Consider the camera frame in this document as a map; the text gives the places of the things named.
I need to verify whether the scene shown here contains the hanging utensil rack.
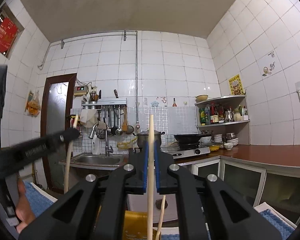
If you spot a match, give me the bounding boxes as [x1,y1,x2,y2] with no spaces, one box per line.
[80,98,128,136]

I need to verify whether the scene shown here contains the yellow perforated utensil holder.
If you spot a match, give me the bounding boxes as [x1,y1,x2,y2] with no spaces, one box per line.
[122,210,147,239]

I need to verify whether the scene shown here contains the steel kitchen sink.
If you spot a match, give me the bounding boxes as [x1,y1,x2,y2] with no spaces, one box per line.
[70,154,125,166]

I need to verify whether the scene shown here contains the wooden chopstick in holder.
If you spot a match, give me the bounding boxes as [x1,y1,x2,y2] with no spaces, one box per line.
[155,195,166,240]

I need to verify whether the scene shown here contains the sink faucet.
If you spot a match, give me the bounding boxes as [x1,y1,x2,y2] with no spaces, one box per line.
[88,121,113,157]

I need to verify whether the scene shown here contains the corner shelf unit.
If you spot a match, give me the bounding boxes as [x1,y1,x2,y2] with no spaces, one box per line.
[195,95,250,145]

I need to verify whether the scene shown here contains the gas stove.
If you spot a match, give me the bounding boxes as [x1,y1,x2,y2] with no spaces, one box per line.
[161,143,210,159]

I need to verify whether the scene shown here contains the left hand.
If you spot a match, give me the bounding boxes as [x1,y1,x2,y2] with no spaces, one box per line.
[0,178,36,239]

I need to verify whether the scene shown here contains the kitchen counter cabinets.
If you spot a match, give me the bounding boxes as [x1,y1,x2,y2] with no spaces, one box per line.
[69,145,300,225]

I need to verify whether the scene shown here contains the black wok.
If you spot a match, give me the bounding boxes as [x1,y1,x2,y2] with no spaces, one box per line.
[174,133,211,144]

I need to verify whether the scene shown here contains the brown framed door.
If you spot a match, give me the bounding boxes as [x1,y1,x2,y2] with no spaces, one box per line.
[40,74,77,194]

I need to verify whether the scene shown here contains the blue textured table mat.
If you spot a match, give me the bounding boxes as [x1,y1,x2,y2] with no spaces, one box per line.
[24,181,296,239]

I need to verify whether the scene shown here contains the steel cooking pot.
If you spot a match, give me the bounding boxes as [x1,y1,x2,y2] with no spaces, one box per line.
[136,129,166,149]

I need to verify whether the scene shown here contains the yellow wall poster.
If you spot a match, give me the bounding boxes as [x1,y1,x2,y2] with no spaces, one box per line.
[228,74,244,95]

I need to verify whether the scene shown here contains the wooden chopstick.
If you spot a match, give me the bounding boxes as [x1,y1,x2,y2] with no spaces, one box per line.
[147,114,154,240]
[155,195,166,240]
[63,114,80,194]

